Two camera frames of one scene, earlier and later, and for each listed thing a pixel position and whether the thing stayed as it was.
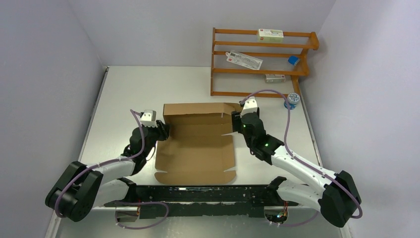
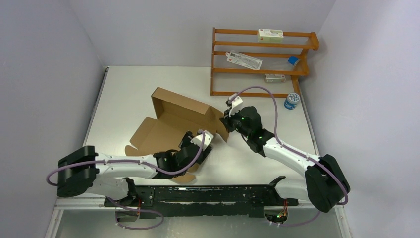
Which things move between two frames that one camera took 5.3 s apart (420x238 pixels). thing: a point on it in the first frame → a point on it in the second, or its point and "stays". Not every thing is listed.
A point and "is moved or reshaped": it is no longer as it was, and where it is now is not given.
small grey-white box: [275, 78] stays
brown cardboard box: [198, 151] is moved or reshaped
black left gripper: [163, 130] → [186, 140]
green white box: [274, 35] stays
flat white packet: [244, 59] stays
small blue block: [293, 60] stays
